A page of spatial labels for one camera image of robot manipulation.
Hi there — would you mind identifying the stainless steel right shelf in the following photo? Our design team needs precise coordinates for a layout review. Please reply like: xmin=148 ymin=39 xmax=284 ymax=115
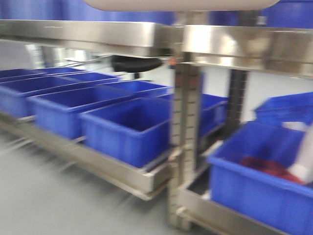
xmin=168 ymin=25 xmax=313 ymax=235

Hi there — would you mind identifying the blue bin shelf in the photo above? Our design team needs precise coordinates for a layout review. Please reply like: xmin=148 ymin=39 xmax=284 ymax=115
xmin=0 ymin=76 xmax=96 ymax=118
xmin=79 ymin=98 xmax=171 ymax=168
xmin=28 ymin=85 xmax=134 ymax=140

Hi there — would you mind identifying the stainless steel shelf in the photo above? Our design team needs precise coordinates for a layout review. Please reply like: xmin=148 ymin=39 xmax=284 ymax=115
xmin=0 ymin=20 xmax=174 ymax=201
xmin=168 ymin=25 xmax=313 ymax=235

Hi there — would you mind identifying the black round stool seat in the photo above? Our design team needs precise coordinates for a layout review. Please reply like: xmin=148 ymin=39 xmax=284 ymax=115
xmin=111 ymin=55 xmax=163 ymax=79

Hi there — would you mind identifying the blue bin behind post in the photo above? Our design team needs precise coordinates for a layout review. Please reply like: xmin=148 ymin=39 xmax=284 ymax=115
xmin=158 ymin=93 xmax=229 ymax=145

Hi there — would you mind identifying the blue bin front left shelf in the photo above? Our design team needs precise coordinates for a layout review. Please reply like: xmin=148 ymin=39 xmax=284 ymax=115
xmin=79 ymin=98 xmax=171 ymax=168

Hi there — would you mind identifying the red bubble wrap bag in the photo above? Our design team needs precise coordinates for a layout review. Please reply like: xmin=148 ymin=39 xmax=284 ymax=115
xmin=240 ymin=156 xmax=304 ymax=185

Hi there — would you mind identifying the stainless steel left shelf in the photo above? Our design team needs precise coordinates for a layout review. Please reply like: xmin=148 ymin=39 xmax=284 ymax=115
xmin=0 ymin=20 xmax=174 ymax=201

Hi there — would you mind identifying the blue bin rear lower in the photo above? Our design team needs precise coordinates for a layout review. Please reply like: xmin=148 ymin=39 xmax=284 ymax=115
xmin=254 ymin=92 xmax=313 ymax=125

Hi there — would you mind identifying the blue bin with red bag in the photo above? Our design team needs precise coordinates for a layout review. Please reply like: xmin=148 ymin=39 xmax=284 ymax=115
xmin=207 ymin=121 xmax=313 ymax=235

